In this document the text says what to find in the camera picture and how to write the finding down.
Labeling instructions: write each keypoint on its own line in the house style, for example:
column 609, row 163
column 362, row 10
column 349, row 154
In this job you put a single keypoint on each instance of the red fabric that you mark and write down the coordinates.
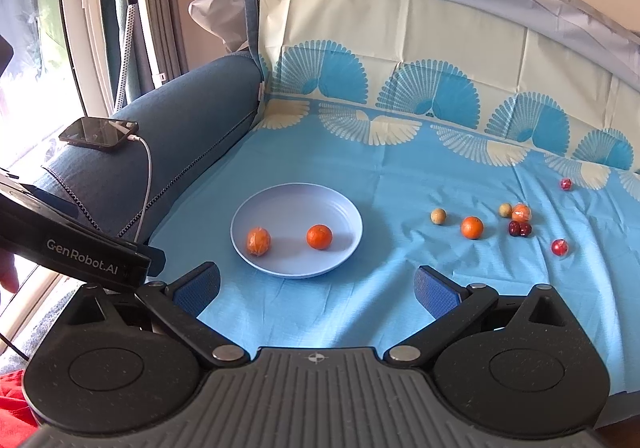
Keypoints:
column 16, row 420

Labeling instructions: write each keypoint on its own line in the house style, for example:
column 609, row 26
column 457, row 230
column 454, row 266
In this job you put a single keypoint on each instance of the wrapped orange in plate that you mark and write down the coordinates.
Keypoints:
column 258, row 241

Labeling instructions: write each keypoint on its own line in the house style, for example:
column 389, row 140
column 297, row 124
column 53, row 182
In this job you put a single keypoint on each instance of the light blue round plate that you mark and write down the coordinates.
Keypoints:
column 287, row 212

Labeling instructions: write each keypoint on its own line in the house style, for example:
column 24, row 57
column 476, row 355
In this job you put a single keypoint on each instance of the black smartphone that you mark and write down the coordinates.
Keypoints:
column 98, row 133

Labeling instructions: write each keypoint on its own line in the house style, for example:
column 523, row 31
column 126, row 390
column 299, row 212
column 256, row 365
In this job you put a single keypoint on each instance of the window curtain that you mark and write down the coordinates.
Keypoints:
column 116, row 50

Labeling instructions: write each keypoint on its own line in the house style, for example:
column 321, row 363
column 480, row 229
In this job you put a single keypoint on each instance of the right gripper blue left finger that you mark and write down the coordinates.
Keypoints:
column 195, row 290

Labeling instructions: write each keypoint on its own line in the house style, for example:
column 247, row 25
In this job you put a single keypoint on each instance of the bare orange in plate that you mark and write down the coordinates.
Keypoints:
column 319, row 237

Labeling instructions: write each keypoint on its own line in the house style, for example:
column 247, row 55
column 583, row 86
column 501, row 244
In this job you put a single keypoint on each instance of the tan round longan fruit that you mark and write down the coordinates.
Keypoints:
column 438, row 216

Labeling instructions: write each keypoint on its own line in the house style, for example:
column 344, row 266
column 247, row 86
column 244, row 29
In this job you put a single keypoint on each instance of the dark red jujube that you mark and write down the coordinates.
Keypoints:
column 526, row 229
column 514, row 228

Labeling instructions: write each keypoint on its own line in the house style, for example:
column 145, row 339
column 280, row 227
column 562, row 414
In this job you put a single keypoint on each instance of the bare orange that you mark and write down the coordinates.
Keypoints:
column 319, row 237
column 471, row 227

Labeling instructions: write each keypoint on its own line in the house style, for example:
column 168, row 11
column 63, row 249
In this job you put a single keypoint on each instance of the small tan longan fruit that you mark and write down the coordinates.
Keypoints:
column 505, row 210

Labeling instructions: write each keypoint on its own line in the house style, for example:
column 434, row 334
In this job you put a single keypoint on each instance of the red fruit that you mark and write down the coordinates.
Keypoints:
column 566, row 184
column 559, row 247

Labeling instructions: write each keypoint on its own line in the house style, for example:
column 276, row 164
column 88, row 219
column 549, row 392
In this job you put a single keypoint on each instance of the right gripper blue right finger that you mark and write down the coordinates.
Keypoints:
column 436, row 293

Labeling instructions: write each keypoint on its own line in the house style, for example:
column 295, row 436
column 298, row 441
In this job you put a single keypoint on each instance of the blue fan-patterned cloth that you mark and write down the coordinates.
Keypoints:
column 405, row 106

